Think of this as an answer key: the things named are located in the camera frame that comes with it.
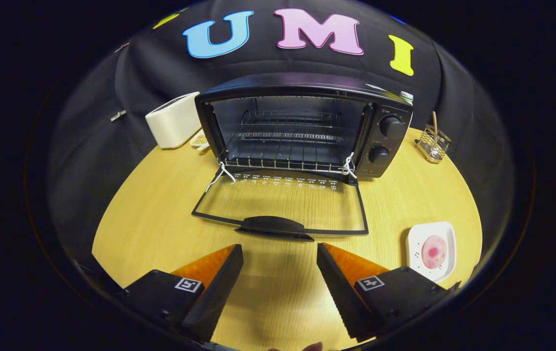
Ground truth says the black toaster oven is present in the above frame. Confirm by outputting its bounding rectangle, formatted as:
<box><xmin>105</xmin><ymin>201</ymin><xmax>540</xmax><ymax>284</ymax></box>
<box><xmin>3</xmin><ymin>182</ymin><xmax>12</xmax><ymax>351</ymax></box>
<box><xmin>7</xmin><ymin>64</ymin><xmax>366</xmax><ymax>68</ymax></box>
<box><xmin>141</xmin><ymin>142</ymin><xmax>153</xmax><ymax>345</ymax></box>
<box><xmin>191</xmin><ymin>73</ymin><xmax>414</xmax><ymax>242</ymax></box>

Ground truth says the wire mesh holder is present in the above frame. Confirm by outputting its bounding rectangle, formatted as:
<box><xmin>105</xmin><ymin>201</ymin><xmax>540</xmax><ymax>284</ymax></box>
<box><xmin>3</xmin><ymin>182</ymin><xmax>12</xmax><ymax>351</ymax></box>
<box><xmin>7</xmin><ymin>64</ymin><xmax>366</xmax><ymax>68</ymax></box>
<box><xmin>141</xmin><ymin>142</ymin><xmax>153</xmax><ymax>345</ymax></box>
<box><xmin>415</xmin><ymin>124</ymin><xmax>452</xmax><ymax>164</ymax></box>

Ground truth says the pink ham slice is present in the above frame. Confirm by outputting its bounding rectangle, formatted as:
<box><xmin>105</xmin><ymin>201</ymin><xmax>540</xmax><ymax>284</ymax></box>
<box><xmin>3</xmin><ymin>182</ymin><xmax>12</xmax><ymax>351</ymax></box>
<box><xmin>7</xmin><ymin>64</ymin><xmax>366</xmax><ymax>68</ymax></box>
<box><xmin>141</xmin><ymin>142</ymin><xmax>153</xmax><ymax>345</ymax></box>
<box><xmin>421</xmin><ymin>235</ymin><xmax>448</xmax><ymax>270</ymax></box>

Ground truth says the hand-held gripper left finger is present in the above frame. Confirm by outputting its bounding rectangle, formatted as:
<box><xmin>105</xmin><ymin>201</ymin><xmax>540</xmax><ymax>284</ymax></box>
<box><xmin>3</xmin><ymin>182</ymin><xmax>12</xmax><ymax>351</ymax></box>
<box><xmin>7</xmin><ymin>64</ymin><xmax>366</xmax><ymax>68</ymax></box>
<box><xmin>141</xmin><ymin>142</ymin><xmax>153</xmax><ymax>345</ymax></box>
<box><xmin>115</xmin><ymin>244</ymin><xmax>244</xmax><ymax>343</ymax></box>

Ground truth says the white square plate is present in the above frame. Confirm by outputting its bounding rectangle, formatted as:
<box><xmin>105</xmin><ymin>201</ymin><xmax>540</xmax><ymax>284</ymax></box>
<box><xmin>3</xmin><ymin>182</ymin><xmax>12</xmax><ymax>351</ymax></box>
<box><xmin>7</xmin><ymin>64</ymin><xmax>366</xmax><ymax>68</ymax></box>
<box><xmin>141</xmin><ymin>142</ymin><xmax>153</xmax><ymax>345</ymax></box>
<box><xmin>406</xmin><ymin>222</ymin><xmax>457</xmax><ymax>284</ymax></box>

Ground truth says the white bread toaster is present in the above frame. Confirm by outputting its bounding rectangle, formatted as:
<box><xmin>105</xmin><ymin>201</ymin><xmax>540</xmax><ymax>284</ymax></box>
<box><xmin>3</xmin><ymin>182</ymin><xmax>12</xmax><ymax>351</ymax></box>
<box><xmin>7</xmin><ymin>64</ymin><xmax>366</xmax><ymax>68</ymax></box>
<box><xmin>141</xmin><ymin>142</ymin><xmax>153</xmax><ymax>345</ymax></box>
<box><xmin>145</xmin><ymin>92</ymin><xmax>202</xmax><ymax>149</ymax></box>

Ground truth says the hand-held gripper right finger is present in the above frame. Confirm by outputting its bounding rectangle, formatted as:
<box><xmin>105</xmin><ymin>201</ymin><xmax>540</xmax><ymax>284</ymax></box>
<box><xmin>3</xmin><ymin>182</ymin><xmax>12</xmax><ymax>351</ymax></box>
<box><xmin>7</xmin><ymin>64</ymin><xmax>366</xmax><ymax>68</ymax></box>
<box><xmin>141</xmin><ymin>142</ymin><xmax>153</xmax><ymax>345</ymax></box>
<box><xmin>317</xmin><ymin>242</ymin><xmax>461</xmax><ymax>343</ymax></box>

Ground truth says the black backdrop cloth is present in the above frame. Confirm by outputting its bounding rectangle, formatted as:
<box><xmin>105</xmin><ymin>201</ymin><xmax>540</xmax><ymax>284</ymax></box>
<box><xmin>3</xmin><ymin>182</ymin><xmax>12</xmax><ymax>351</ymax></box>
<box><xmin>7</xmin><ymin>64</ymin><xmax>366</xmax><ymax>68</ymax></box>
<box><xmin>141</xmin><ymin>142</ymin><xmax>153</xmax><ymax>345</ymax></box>
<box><xmin>46</xmin><ymin>0</ymin><xmax>515</xmax><ymax>273</ymax></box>

